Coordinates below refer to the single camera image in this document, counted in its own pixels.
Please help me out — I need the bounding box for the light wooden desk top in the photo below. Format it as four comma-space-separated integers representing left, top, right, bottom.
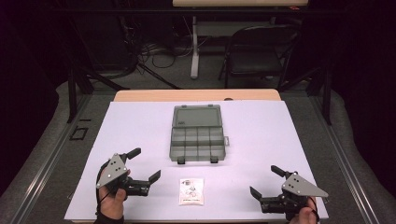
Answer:
172, 0, 309, 8

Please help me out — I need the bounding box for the black folding chair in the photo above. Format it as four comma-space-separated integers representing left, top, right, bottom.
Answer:
218, 23, 301, 91

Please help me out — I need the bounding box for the black cable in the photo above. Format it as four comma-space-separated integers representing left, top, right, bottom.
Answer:
94, 166, 112, 217
307, 196, 321, 222

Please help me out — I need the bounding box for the metal floor rail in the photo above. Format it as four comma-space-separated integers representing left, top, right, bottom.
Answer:
307, 92, 382, 224
8, 92, 94, 224

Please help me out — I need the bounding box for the bundle of floor cables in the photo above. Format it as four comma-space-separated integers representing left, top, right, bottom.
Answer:
134, 36, 194, 71

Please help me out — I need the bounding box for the grey transparent compartment box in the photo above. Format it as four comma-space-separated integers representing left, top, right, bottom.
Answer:
169, 104, 231, 165

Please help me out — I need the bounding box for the small white printed packet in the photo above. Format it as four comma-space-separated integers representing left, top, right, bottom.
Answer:
178, 177, 205, 206

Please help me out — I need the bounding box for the white table mat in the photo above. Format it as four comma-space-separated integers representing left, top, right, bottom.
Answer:
64, 99, 330, 222

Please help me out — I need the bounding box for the black metal stand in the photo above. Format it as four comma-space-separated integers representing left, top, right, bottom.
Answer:
66, 60, 127, 124
278, 60, 333, 126

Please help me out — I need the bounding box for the person's left hand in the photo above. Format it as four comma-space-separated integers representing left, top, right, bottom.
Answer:
97, 169, 132, 221

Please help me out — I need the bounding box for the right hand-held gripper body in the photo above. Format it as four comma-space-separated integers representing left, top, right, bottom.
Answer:
260, 170, 330, 222

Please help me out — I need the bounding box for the person's right hand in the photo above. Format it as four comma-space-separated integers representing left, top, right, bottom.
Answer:
289, 197, 319, 224

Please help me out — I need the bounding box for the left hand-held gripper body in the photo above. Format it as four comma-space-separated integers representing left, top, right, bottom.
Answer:
95, 151, 151, 198

